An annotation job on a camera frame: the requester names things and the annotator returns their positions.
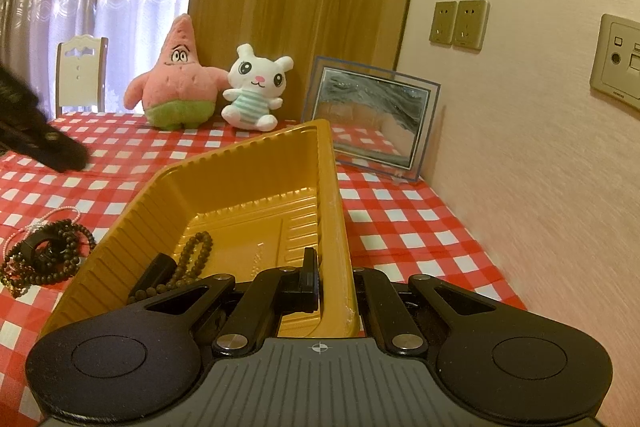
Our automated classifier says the dark bead bracelet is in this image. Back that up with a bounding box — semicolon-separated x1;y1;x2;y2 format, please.
127;230;215;306

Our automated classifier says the white pearl necklace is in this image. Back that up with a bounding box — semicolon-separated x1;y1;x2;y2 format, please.
2;204;83;258

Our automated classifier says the black wrist watch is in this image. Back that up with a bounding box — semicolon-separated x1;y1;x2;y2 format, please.
20;230;66;262

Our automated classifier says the dark bead necklace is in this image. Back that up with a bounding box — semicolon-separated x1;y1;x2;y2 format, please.
0;218;98;299

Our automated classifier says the black strap watch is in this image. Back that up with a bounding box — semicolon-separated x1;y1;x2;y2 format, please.
128;254;177;303

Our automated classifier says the golden plastic tray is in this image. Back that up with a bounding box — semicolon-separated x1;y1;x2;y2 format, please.
41;120;360;338

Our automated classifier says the white wooden chair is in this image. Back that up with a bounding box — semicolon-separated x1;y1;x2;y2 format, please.
54;35;108;117

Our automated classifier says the pink starfish plush toy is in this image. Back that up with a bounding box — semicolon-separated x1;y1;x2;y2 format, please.
124;14;230;131

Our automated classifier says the white bunny plush toy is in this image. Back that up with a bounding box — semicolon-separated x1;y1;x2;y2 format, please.
221;43;294;132

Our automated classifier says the glass sand art frame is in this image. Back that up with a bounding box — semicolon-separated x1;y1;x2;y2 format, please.
302;56;440;182

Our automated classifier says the left wall switch plate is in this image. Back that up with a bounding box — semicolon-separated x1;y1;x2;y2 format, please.
430;1;458;46

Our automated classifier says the wall switch plate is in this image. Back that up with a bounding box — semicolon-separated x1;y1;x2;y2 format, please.
452;0;490;52
430;1;458;46

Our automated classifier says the right wall switch plate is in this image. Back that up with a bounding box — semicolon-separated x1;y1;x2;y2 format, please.
452;0;490;52

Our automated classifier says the wall socket plate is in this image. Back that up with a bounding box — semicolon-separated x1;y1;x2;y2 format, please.
590;14;640;109

